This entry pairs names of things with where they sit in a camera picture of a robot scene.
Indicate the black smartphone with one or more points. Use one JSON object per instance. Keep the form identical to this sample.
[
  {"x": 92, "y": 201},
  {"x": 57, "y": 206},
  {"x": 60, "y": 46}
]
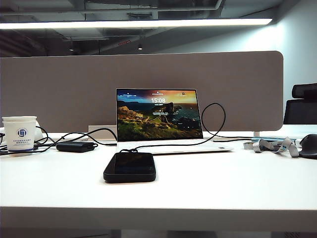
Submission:
[{"x": 130, "y": 167}]

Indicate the white open laptop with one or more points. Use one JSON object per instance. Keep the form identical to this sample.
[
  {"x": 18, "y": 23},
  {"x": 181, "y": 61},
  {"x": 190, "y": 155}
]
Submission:
[{"x": 158, "y": 116}]

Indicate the black ceiling spotlight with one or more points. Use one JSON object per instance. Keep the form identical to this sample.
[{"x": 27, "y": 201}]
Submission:
[{"x": 140, "y": 46}]

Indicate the black power adapter brick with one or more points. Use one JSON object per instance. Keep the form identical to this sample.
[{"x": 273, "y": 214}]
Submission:
[{"x": 71, "y": 146}]

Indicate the white ceiling light strip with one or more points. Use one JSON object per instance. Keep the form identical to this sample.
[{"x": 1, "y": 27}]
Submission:
[{"x": 148, "y": 23}]

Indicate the white partition support foot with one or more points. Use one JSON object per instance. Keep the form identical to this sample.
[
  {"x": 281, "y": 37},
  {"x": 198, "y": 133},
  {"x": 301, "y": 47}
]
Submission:
[{"x": 256, "y": 134}]

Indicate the teal flat card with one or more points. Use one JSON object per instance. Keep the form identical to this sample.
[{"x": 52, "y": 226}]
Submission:
[{"x": 277, "y": 139}]

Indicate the white paper cup blue logo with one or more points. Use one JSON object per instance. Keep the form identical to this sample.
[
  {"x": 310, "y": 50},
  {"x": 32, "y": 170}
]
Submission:
[{"x": 21, "y": 141}]

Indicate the black office chair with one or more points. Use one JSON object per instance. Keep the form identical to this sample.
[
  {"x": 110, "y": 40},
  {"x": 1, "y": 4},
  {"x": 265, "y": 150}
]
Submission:
[{"x": 301, "y": 109}]

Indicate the black computer mouse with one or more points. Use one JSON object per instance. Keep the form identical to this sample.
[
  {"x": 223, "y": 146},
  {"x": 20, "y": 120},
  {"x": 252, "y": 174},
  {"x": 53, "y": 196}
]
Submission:
[{"x": 309, "y": 146}]

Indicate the silver partition bracket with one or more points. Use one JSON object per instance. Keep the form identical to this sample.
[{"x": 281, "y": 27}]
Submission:
[{"x": 96, "y": 133}]

